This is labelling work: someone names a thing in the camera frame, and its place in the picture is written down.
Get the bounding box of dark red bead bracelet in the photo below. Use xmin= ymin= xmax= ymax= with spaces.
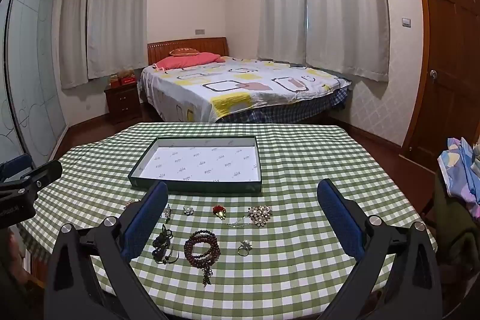
xmin=183 ymin=229 xmax=220 ymax=287

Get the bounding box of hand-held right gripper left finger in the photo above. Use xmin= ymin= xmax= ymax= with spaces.
xmin=44 ymin=181 xmax=169 ymax=320

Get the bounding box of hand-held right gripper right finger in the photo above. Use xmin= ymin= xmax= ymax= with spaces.
xmin=317 ymin=178 xmax=443 ymax=320

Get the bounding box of white box lid tray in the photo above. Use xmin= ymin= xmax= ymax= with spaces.
xmin=127 ymin=136 xmax=262 ymax=196

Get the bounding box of large pearl brooch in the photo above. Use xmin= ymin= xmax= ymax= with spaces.
xmin=247 ymin=205 xmax=271 ymax=229

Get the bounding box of dark wooden nightstand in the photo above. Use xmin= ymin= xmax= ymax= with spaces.
xmin=104 ymin=82 xmax=142 ymax=125

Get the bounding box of green checkered tablecloth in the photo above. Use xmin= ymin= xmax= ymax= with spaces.
xmin=17 ymin=122 xmax=439 ymax=320

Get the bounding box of glass wardrobe sliding door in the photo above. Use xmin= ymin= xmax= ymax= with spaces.
xmin=0 ymin=0 xmax=71 ymax=171

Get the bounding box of colourful printed cloth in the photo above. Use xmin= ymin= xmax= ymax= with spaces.
xmin=437 ymin=136 xmax=480 ymax=220

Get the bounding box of blue plaid bed cover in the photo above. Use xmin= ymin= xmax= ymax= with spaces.
xmin=217 ymin=85 xmax=353 ymax=124

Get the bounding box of patterned white bedsheet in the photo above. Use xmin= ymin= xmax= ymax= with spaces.
xmin=139 ymin=58 xmax=353 ymax=123

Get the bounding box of dark green cloth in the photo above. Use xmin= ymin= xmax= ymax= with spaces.
xmin=431 ymin=170 xmax=480 ymax=270

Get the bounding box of pink pillow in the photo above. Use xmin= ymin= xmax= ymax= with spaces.
xmin=152 ymin=52 xmax=226 ymax=70

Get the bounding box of wooden door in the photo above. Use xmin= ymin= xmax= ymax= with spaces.
xmin=399 ymin=0 xmax=480 ymax=171

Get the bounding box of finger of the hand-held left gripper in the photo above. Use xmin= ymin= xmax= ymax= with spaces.
xmin=0 ymin=154 xmax=34 ymax=183
xmin=20 ymin=160 xmax=63 ymax=190

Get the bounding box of wooden bed headboard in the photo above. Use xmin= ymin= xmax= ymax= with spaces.
xmin=147 ymin=37 xmax=229 ymax=66

